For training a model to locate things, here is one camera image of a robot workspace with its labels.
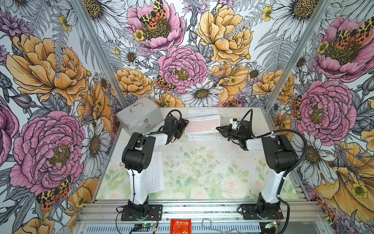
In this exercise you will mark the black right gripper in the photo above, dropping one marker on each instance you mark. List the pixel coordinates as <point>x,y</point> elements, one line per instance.
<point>224,131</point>

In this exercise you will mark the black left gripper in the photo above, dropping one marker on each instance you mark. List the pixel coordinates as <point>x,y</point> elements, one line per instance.
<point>182,126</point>

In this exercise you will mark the yellow keyboard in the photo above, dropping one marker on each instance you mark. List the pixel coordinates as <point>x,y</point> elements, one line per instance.
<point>204,137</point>

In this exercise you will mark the pink keyboard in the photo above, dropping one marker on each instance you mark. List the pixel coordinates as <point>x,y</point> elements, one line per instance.
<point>203,125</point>

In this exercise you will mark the white keyboard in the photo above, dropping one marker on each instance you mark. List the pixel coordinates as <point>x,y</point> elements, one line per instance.
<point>154,174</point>
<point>196,113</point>

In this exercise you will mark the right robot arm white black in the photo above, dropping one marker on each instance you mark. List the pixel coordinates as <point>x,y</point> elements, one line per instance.
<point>280,157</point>

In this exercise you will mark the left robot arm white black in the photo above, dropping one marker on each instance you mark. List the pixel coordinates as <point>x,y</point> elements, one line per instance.
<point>137,156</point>

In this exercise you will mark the silver metal case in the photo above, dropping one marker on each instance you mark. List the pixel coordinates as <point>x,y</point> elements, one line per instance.
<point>140,116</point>

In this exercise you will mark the red packet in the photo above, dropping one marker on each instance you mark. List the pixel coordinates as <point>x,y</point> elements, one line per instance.
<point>180,226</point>

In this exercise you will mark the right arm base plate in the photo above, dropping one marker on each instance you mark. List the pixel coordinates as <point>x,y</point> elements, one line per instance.
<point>261,212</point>

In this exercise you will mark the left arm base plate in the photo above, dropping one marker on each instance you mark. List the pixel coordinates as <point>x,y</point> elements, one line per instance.
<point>155,211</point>

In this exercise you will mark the left aluminium frame post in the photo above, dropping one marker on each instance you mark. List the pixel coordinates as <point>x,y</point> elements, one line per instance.
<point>91,34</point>

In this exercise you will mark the aluminium frame post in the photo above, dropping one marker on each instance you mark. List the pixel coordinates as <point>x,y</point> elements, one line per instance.
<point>91,34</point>
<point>305,37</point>

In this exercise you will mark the aluminium front rail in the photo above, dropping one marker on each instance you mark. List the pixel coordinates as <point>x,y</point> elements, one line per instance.
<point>218,211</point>

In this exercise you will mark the right aluminium frame post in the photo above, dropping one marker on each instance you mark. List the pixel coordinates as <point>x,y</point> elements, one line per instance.
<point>305,37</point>

